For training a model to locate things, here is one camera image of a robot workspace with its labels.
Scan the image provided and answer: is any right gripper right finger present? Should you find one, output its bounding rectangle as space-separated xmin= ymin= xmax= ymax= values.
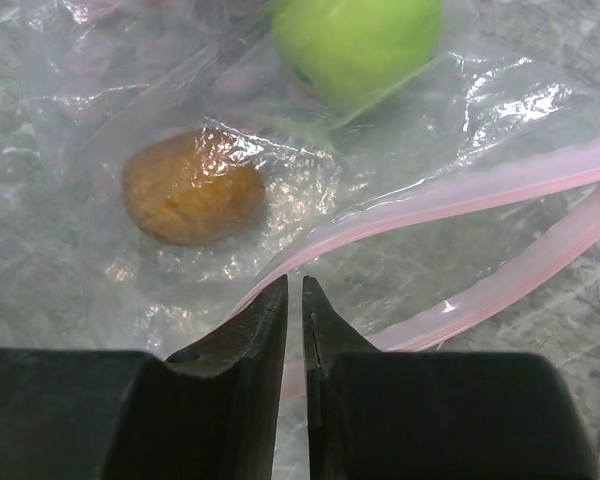
xmin=302 ymin=276 xmax=599 ymax=479

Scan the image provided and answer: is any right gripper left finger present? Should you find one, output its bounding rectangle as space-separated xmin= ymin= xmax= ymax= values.
xmin=0 ymin=278 xmax=288 ymax=479

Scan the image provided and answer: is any clear zip top bag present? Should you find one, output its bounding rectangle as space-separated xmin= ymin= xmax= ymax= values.
xmin=0 ymin=0 xmax=600 ymax=401

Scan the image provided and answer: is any fake brown kiwi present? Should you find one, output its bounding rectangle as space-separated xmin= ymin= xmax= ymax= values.
xmin=121 ymin=127 xmax=266 ymax=247

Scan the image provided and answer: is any fake green apple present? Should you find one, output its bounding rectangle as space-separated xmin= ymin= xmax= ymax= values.
xmin=271 ymin=1 xmax=443 ymax=110

